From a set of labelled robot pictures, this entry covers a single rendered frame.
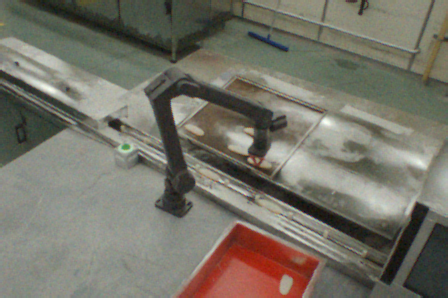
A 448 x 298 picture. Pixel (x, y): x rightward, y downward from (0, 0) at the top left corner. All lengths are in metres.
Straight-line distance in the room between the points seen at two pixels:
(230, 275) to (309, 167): 0.57
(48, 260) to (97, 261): 0.15
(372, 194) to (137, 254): 0.88
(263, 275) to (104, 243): 0.53
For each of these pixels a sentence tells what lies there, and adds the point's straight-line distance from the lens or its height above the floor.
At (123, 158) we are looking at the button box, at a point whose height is 0.88.
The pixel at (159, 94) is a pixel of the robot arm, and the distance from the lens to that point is 1.26.
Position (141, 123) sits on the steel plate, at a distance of 2.05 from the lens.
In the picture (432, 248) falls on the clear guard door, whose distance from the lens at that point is 1.15.
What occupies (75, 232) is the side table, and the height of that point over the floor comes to 0.82.
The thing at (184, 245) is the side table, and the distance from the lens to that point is 1.48.
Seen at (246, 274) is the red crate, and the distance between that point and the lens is 1.42.
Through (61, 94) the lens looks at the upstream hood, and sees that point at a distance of 2.12.
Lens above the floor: 1.93
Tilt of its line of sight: 36 degrees down
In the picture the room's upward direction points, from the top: 6 degrees clockwise
